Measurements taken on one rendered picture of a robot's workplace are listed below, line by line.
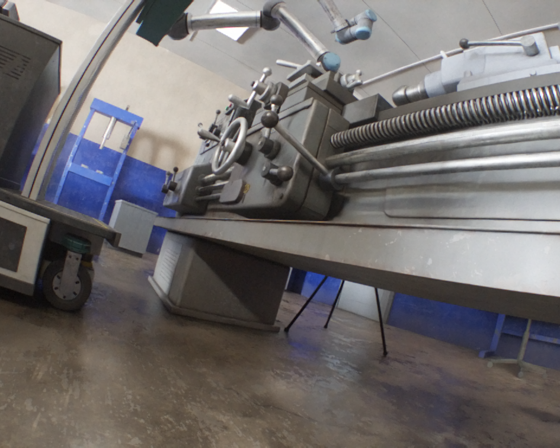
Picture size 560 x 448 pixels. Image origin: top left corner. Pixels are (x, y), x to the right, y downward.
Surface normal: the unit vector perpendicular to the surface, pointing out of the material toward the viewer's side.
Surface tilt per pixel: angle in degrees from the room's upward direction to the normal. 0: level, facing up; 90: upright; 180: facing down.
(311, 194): 90
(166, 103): 90
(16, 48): 90
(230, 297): 90
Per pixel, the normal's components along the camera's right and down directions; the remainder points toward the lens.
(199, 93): 0.54, 0.03
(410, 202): -0.80, -0.31
